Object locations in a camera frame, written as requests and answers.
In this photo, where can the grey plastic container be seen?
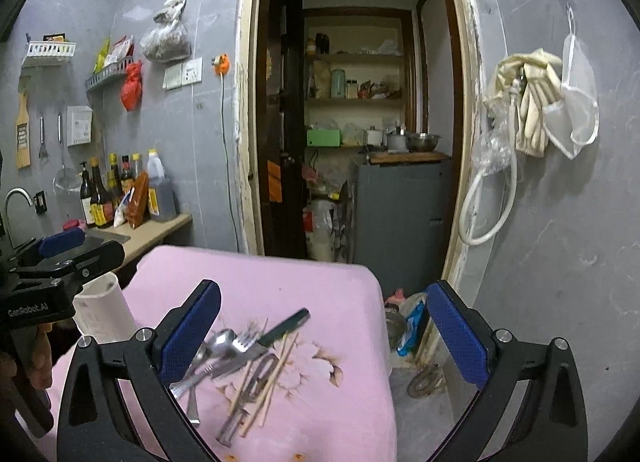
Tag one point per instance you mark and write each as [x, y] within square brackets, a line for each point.
[162, 192]

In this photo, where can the red plastic bag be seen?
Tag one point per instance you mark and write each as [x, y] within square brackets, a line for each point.
[131, 87]

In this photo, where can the wooden kitchen counter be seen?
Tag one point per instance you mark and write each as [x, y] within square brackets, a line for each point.
[160, 227]

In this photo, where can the crumpled clear plastic bag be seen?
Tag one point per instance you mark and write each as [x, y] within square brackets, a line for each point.
[492, 152]

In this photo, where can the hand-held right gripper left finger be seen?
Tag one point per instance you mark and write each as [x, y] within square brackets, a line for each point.
[192, 334]

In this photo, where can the metal peeler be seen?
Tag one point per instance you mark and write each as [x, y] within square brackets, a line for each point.
[43, 142]

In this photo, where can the pale green canister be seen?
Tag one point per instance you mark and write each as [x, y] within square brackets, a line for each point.
[338, 83]

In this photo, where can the pink floral tablecloth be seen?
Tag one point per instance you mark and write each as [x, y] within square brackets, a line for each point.
[300, 292]

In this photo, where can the metal bowl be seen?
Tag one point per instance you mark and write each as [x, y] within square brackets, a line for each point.
[424, 142]

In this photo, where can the person's left hand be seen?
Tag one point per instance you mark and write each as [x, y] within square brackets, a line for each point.
[44, 352]

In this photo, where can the white wall switch panel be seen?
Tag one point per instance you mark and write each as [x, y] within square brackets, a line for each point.
[184, 73]

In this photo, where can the wooden grater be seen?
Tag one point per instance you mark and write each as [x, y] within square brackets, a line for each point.
[23, 132]

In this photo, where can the clear bag of dried goods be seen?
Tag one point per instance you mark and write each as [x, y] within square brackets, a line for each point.
[165, 37]

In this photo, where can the green box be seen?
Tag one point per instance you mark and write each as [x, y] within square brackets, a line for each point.
[323, 138]

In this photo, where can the wooden chopstick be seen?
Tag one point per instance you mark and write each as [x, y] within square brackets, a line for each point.
[265, 364]
[280, 372]

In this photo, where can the metal skimmer ladle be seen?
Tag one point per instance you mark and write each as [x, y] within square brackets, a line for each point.
[65, 177]

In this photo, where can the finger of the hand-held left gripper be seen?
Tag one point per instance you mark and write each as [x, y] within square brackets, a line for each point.
[95, 259]
[60, 242]

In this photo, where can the grey wall rack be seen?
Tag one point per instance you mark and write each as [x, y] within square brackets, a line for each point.
[107, 73]

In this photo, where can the metal fork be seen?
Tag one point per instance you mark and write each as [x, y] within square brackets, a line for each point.
[246, 340]

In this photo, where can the white cup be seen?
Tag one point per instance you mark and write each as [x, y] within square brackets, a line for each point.
[102, 309]

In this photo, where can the wooden pantry shelf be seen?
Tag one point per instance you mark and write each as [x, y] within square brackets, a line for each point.
[360, 102]

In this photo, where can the white wall basket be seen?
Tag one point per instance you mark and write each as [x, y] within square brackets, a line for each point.
[50, 49]

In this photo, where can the orange wall plug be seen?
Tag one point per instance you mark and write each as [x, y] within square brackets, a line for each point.
[221, 65]

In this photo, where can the grey cabinet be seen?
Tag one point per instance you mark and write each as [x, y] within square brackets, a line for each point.
[400, 217]

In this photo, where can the large dark sauce bottle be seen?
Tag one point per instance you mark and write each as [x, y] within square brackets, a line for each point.
[101, 202]

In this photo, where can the pink bottle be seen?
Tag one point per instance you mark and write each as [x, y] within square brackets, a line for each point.
[396, 298]

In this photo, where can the wooden cutting board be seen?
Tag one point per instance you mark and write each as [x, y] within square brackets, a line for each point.
[407, 157]

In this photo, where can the wooden door frame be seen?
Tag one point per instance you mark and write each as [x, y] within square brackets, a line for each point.
[249, 92]

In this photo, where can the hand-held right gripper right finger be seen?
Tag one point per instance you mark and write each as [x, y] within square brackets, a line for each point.
[457, 342]

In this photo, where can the yellow snack packet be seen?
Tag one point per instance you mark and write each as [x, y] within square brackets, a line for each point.
[102, 56]

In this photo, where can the dark wooden door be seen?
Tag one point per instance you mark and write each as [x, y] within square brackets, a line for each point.
[285, 117]

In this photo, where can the white wall box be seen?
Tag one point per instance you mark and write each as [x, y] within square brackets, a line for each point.
[80, 126]

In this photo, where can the metal pot with lid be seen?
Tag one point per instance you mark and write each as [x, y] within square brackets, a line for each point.
[396, 141]

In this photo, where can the orange brown packet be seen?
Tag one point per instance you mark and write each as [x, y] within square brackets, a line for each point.
[137, 202]

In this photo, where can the black wall socket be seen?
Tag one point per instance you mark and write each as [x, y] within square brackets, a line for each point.
[40, 202]

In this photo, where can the white plastic container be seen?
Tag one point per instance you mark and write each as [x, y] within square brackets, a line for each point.
[322, 232]

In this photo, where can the blue and white bag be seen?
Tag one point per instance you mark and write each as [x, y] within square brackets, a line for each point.
[414, 324]

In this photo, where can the metal faucet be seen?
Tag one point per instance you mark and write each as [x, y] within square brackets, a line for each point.
[17, 194]

